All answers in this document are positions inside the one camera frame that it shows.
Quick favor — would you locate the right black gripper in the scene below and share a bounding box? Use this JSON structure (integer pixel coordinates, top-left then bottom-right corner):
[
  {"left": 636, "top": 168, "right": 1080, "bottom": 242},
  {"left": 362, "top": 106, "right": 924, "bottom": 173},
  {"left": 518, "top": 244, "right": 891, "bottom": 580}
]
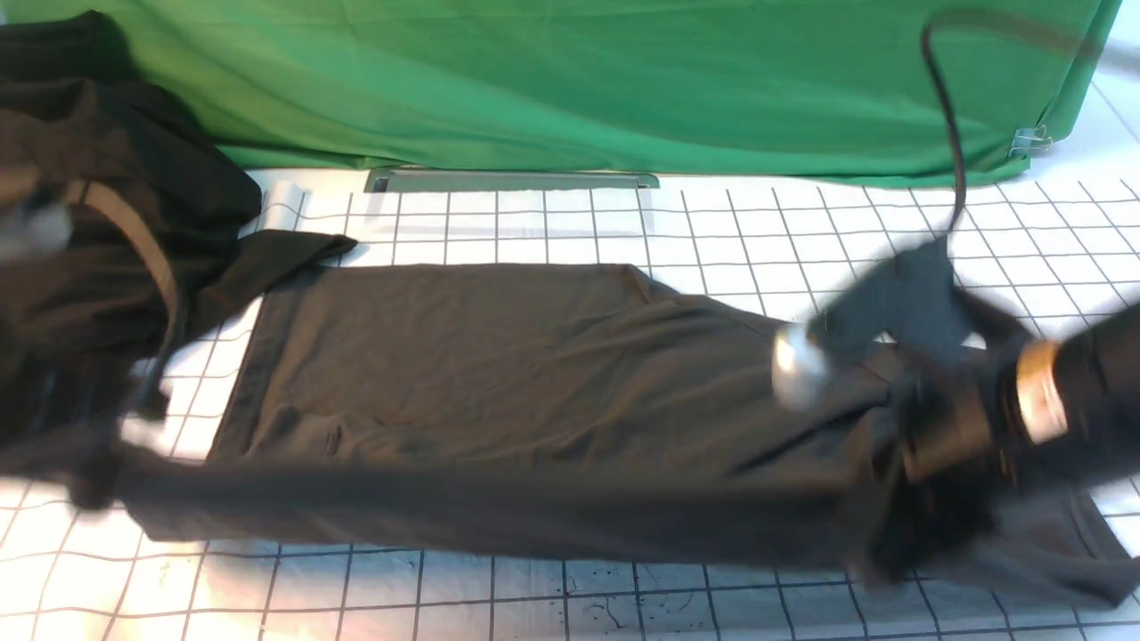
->
[{"left": 878, "top": 357, "right": 1025, "bottom": 571}]

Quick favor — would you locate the gray long-sleeve top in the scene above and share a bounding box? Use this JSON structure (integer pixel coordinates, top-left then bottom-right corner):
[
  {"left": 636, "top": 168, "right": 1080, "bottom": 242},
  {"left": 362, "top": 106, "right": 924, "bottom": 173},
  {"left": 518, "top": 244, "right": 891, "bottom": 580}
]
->
[{"left": 114, "top": 263, "right": 1137, "bottom": 609}]

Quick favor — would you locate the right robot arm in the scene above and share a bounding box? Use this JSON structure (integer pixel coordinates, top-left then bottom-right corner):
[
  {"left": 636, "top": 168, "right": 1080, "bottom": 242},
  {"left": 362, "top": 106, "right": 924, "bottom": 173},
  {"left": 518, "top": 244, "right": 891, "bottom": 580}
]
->
[{"left": 868, "top": 305, "right": 1139, "bottom": 581}]

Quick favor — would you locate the white grid-pattern mat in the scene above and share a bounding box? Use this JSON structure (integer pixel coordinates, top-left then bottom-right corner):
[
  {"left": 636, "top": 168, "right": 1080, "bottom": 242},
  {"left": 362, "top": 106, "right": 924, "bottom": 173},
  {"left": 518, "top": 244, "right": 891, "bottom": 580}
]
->
[{"left": 1, "top": 171, "right": 1137, "bottom": 640}]

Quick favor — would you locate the green backdrop cloth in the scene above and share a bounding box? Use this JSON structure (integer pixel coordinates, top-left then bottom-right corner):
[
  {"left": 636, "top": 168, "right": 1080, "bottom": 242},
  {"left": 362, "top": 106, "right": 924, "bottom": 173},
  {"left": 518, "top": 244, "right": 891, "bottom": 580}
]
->
[{"left": 0, "top": 0, "right": 1123, "bottom": 189}]

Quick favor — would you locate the pile of dark clothes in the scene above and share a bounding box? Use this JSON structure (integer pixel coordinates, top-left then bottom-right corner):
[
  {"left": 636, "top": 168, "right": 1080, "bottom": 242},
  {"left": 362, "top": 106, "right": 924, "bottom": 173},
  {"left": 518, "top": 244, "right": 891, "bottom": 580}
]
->
[{"left": 0, "top": 11, "right": 264, "bottom": 508}]

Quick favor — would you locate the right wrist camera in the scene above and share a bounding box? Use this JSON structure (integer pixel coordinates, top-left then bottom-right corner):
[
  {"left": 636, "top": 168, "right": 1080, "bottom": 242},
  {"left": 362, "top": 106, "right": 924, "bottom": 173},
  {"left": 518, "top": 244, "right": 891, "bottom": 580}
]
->
[{"left": 772, "top": 236, "right": 1008, "bottom": 411}]

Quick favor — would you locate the right black cable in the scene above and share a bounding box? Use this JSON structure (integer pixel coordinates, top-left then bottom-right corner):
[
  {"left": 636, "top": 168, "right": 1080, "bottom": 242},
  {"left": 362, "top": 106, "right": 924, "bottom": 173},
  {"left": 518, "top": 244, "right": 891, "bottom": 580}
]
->
[{"left": 922, "top": 9, "right": 1123, "bottom": 241}]

